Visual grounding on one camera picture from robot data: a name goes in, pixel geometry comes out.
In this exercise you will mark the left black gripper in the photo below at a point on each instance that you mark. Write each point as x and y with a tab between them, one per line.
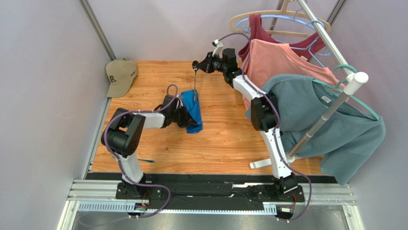
187	120

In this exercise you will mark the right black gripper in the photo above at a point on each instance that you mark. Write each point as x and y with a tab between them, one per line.
207	64

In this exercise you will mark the blue cloth napkin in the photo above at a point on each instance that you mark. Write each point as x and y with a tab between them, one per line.
191	102

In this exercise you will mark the black spoon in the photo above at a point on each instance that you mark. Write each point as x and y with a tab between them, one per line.
195	79

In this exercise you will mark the black fork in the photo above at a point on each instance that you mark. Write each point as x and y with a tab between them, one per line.
145	160

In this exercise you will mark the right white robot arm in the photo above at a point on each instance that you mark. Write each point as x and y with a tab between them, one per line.
263	114

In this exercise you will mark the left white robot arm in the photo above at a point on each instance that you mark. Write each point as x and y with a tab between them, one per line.
122	135

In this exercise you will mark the salmon pink t-shirt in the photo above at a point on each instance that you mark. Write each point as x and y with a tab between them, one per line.
266	60

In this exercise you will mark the beige baseball cap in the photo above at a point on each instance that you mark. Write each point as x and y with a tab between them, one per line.
120	73

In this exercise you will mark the maroon tank top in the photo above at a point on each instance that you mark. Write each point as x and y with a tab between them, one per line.
306	48

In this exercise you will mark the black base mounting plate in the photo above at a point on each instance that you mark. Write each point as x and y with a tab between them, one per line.
199	185

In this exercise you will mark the teal t-shirt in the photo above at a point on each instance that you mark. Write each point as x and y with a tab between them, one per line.
345	142

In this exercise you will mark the beige wooden hanger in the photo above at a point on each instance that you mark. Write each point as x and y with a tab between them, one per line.
281	12

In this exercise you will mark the teal green hanger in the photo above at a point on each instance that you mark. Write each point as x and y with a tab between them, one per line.
353	82

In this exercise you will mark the metal clothes rack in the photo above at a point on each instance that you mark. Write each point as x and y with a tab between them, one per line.
290	157

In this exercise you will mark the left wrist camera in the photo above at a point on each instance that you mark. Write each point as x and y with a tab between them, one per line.
170	103

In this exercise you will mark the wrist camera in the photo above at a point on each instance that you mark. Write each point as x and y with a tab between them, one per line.
170	103
223	51

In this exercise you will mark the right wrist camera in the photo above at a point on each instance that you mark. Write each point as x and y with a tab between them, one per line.
223	51

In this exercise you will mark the aluminium frame rail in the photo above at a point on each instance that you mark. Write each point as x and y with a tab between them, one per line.
98	195

